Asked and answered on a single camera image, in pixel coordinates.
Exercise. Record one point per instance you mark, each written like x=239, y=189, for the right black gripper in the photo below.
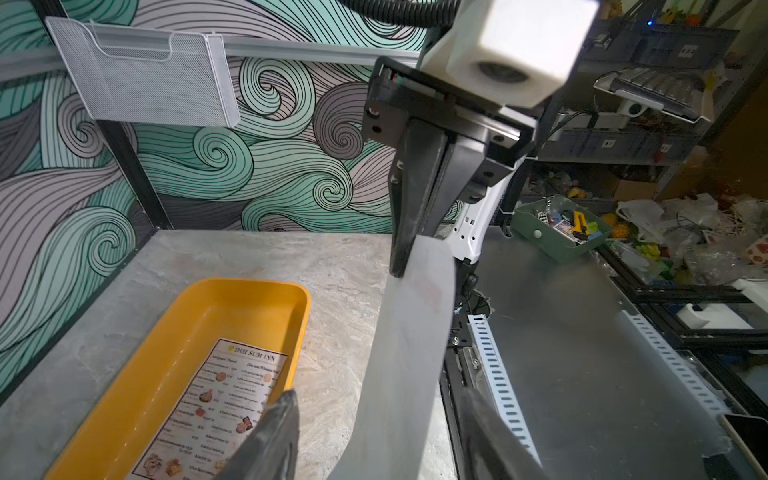
x=415, y=111

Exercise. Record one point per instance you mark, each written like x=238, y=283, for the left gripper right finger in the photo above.
x=491, y=450

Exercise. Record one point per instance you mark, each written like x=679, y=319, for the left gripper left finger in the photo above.
x=270, y=451

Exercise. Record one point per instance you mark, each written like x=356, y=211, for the dim sum menu sheet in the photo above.
x=218, y=409

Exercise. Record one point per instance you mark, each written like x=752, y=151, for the red specials menu sheet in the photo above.
x=399, y=386

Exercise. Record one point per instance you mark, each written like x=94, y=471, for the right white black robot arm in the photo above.
x=479, y=204

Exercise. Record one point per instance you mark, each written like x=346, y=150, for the green parts bin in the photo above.
x=560, y=227

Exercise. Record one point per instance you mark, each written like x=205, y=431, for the yellow plastic tray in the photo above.
x=271, y=315

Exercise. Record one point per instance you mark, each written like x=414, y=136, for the white slotted cable duct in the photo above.
x=499, y=385

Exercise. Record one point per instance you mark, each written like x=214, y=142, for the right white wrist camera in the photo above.
x=513, y=53

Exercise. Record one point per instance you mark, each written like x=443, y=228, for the clear mesh wall pocket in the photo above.
x=127, y=74

